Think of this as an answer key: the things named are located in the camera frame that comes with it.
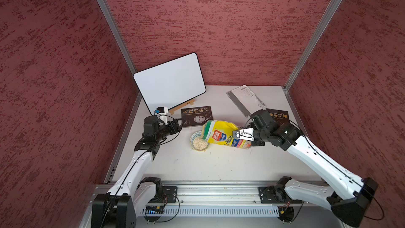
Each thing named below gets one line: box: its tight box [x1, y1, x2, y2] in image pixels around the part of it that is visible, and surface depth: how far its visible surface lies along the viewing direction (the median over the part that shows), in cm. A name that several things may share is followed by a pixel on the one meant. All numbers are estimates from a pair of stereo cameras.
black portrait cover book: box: [181, 105, 214, 127], surface depth 105 cm
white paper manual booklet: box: [226, 84, 267, 119], surface depth 116 cm
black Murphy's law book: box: [265, 108, 291, 127], surface depth 105 cm
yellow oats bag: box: [201, 119, 253, 150], surface depth 79 cm
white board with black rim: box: [132, 52, 207, 116], surface depth 92 cm
